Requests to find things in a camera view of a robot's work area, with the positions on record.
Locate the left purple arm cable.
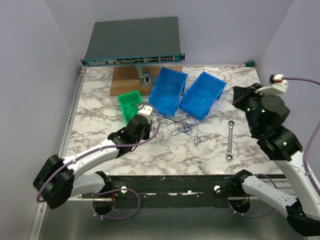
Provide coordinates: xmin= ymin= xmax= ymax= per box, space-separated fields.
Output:
xmin=36 ymin=101 xmax=161 ymax=221

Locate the green plastic bin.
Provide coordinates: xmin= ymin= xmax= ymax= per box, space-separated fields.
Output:
xmin=117 ymin=90 xmax=143 ymax=124

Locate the grey metal stand bracket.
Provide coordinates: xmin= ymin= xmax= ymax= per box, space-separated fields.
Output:
xmin=135 ymin=64 xmax=156 ymax=87

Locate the grey network switch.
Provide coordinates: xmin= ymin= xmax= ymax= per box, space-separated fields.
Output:
xmin=81 ymin=16 xmax=185 ymax=67

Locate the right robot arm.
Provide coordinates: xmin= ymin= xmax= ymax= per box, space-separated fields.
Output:
xmin=229 ymin=83 xmax=320 ymax=237

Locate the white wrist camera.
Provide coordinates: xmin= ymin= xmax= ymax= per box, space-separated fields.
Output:
xmin=137 ymin=104 xmax=154 ymax=124
xmin=255 ymin=74 xmax=288 ymax=96

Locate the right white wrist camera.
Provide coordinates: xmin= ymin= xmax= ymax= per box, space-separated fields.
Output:
xmin=255 ymin=74 xmax=288 ymax=96

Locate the blue plastic bin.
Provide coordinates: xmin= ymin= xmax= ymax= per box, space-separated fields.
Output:
xmin=148 ymin=67 xmax=188 ymax=117
xmin=179 ymin=71 xmax=227 ymax=121

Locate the wooden base board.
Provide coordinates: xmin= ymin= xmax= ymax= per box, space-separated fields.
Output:
xmin=110 ymin=66 xmax=184 ymax=97

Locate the green handled screwdriver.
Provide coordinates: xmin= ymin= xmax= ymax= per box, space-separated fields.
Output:
xmin=240 ymin=61 xmax=257 ymax=68

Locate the grey ratchet wrench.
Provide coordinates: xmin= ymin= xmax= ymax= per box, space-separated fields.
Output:
xmin=225 ymin=120 xmax=235 ymax=162

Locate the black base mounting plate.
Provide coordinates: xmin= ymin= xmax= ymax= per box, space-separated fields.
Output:
xmin=84 ymin=172 xmax=245 ymax=209

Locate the aluminium side rail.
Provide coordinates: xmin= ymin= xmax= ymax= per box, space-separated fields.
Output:
xmin=58 ymin=66 xmax=87 ymax=158

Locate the right blue plastic bin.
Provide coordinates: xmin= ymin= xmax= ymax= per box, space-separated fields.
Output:
xmin=179 ymin=71 xmax=227 ymax=121

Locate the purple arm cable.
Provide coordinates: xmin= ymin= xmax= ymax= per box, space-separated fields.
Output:
xmin=36 ymin=101 xmax=161 ymax=221
xmin=229 ymin=77 xmax=320 ymax=218

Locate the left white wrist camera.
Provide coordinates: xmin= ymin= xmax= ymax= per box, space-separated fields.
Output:
xmin=137 ymin=104 xmax=154 ymax=124

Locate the left blue plastic bin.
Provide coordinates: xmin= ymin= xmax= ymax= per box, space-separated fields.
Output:
xmin=148 ymin=67 xmax=188 ymax=117

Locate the purple thin cable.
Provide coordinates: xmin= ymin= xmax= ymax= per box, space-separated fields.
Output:
xmin=172 ymin=118 xmax=208 ymax=147

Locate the chrome combination wrench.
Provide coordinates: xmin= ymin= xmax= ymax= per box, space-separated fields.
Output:
xmin=161 ymin=117 xmax=185 ymax=128

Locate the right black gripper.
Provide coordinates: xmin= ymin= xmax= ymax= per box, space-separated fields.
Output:
xmin=230 ymin=81 xmax=270 ymax=134

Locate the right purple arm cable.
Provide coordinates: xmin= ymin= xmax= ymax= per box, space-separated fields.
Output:
xmin=229 ymin=77 xmax=320 ymax=218

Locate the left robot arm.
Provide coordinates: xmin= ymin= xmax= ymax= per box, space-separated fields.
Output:
xmin=33 ymin=114 xmax=151 ymax=209

